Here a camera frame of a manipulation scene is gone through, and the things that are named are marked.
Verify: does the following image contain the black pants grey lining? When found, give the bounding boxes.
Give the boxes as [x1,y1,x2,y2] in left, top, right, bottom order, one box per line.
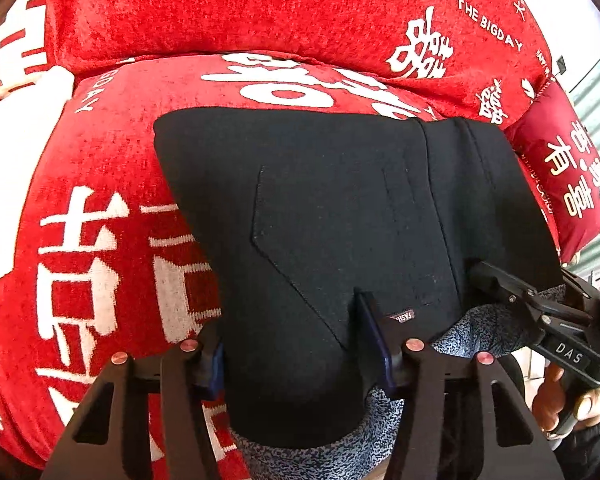
[154,107,562,479]

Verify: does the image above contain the person's right hand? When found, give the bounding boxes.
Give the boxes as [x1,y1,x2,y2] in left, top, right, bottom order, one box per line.
[532,363,600,434]

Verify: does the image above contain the dark red small cushion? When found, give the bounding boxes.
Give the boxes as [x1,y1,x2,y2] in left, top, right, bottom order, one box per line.
[505,80,600,263]

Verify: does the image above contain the red blanket white characters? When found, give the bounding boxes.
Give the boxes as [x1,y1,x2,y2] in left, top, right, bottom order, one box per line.
[0,49,564,480]

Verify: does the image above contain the red folded quilt white characters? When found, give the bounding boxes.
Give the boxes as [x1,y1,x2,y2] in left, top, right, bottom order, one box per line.
[0,0,554,126]

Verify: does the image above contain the white bed sheet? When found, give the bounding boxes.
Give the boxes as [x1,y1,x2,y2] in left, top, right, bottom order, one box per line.
[0,66,74,278]

